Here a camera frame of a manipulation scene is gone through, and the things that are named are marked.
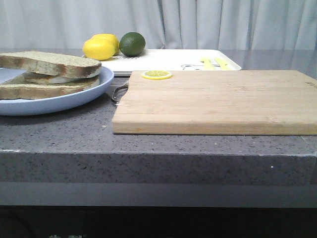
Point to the metal board handle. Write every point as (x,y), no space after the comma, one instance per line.
(119,92)

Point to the fried egg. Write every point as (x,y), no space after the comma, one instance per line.
(51,79)

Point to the front yellow lemon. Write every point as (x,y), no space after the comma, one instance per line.
(98,49)

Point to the bread slice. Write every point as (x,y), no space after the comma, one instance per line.
(51,64)
(19,88)

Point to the rear yellow lemon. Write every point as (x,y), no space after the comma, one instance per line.
(109,37)

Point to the grey curtain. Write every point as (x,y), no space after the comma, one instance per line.
(165,24)

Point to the white bear tray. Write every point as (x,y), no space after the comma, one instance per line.
(166,59)

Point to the yellow lemon slice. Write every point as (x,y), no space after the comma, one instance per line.
(156,74)

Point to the yellow plastic knife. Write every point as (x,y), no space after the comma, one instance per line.
(222,63)

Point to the green lime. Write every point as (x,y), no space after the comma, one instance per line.
(132,44)

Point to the light blue plate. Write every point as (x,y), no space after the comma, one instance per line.
(22,107)

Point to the wooden cutting board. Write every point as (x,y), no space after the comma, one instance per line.
(244,102)

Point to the yellow plastic fork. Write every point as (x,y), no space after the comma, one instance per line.
(207,63)

